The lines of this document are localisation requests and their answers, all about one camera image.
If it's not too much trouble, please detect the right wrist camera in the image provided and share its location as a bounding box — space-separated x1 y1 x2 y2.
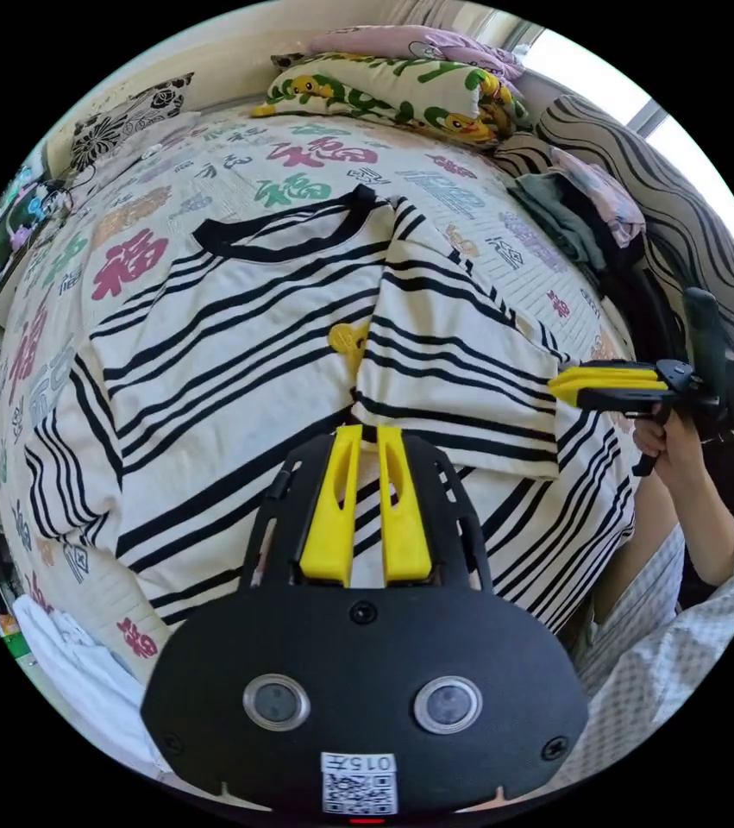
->
682 286 731 404

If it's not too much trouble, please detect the person's body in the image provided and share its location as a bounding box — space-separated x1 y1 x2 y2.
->
559 470 734 794

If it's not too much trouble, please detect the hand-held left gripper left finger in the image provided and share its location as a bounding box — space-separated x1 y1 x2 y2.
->
300 423 363 588

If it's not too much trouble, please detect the person's right forearm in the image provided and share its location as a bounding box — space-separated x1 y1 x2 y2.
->
662 452 734 587

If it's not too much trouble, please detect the pink pillow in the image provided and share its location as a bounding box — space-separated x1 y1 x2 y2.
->
310 24 528 80

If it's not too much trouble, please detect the bed with printed sheet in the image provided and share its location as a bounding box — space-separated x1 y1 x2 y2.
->
0 106 641 688

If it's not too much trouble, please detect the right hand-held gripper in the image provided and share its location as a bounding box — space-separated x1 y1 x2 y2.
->
547 358 731 478

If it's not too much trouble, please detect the white garment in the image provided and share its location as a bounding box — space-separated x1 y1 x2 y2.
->
12 593 162 781

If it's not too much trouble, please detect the black and white striped shirt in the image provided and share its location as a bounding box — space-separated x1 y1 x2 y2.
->
22 183 641 643

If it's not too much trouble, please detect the wavy striped blanket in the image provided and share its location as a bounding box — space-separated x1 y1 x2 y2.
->
494 95 734 371

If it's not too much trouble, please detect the black and white floral cushion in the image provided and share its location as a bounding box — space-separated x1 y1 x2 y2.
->
68 71 197 173

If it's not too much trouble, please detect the duck print pillow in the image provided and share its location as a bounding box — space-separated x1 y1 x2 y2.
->
252 51 530 148

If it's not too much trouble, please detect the pile of clothes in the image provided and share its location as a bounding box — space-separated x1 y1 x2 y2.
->
507 147 665 305

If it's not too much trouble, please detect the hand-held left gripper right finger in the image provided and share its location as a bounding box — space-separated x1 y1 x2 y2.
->
376 423 434 585

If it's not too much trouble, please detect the person's right hand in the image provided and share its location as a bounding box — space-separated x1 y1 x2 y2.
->
632 407 709 494

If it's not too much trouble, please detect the window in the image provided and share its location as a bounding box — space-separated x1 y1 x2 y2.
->
524 25 734 260

